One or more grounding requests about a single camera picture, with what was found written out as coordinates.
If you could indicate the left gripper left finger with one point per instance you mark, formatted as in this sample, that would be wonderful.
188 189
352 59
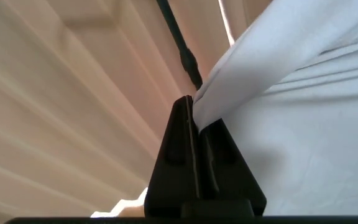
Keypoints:
172 174

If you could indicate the beige curtain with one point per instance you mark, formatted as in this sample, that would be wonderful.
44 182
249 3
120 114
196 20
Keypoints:
73 93

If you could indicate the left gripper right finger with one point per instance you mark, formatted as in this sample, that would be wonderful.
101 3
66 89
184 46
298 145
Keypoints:
232 177

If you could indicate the black clothes rack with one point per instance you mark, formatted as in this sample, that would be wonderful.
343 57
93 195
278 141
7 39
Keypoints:
186 59

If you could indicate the pale grey shorts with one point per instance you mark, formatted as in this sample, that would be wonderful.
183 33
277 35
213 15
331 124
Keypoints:
306 140

